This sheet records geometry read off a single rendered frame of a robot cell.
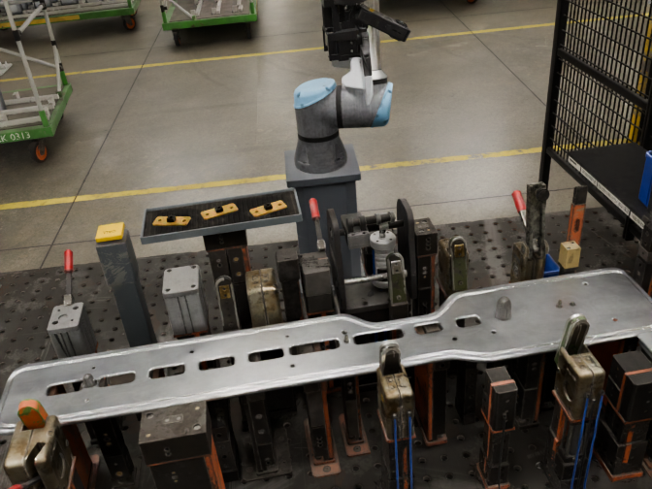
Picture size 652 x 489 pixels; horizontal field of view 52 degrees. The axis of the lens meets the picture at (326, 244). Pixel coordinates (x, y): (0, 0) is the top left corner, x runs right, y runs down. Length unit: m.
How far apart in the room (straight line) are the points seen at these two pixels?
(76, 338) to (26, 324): 0.71
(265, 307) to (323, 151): 0.55
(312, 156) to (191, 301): 0.60
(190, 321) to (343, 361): 0.36
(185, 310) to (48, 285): 0.98
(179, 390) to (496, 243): 1.27
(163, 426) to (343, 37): 0.80
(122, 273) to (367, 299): 0.58
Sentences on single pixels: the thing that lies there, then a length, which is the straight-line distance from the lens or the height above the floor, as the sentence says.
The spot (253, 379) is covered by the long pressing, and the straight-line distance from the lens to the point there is 1.35.
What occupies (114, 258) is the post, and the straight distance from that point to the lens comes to 1.62.
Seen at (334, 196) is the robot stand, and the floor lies 1.03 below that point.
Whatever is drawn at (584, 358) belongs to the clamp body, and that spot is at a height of 1.04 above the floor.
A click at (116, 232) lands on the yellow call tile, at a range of 1.60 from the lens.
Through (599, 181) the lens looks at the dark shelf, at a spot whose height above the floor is 1.03.
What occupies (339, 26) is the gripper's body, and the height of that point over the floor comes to 1.58.
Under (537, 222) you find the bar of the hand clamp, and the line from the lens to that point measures 1.56.
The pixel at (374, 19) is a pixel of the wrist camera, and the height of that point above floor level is 1.59.
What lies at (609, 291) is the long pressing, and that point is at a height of 1.00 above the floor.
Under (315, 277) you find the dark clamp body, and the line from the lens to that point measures 1.48.
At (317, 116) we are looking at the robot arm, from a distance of 1.80.
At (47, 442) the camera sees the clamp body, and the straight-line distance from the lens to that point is 1.28.
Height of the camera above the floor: 1.92
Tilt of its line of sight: 32 degrees down
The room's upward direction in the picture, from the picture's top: 5 degrees counter-clockwise
